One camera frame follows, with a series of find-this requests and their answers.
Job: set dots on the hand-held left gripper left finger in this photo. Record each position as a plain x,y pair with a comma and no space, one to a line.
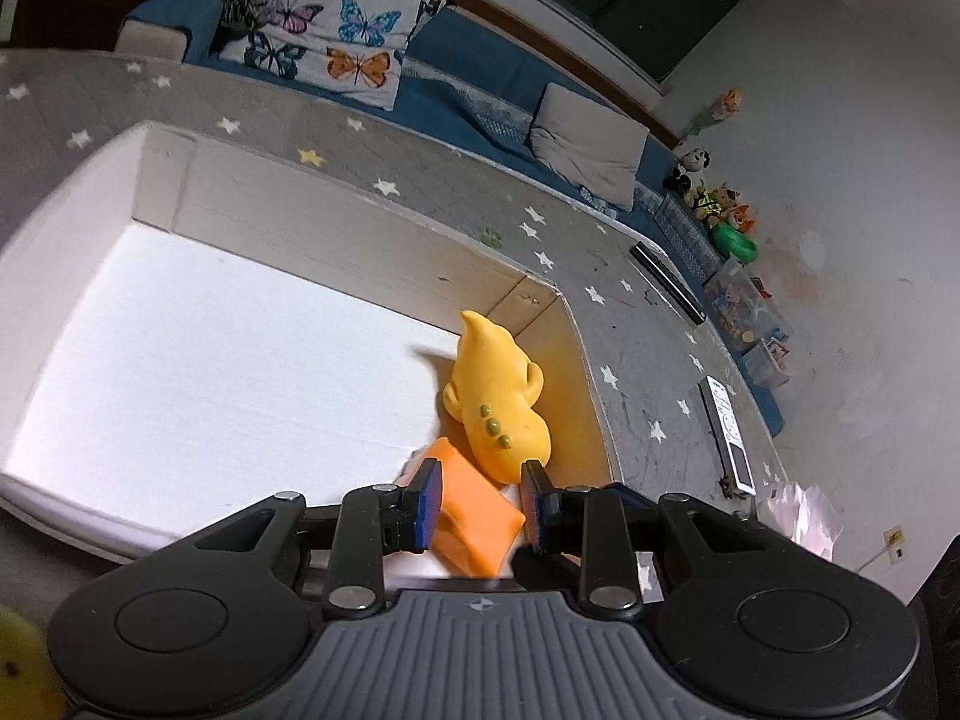
429,501

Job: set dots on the panda plush toy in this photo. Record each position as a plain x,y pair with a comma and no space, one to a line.
691,169

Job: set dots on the green plastic toy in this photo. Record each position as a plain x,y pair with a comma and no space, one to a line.
736,244

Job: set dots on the white box container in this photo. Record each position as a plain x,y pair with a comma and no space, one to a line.
225,360

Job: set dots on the butterfly print pillow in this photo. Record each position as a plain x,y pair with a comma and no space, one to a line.
337,30

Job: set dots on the white plastic bag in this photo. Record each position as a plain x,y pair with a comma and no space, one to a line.
806,514

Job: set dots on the grey pillow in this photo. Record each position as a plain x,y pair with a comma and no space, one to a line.
589,146

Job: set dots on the black remote control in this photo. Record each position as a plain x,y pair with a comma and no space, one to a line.
667,281

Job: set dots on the orange block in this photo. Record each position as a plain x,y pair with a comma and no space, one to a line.
472,514

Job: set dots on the yellow toy animal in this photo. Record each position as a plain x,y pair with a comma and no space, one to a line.
495,397

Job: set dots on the orange dog plush toys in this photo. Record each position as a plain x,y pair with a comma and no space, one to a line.
724,206

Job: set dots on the small orange plush figure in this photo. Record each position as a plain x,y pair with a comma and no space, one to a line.
727,103

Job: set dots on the white remote control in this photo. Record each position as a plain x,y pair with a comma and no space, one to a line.
726,431

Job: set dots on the clear box of toys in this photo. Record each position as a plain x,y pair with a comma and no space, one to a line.
746,319

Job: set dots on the yellow round toy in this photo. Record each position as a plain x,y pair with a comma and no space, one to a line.
22,664

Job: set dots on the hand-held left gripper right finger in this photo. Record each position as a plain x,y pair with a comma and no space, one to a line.
534,510

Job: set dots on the grey star print mat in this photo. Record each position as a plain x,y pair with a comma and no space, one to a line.
622,360

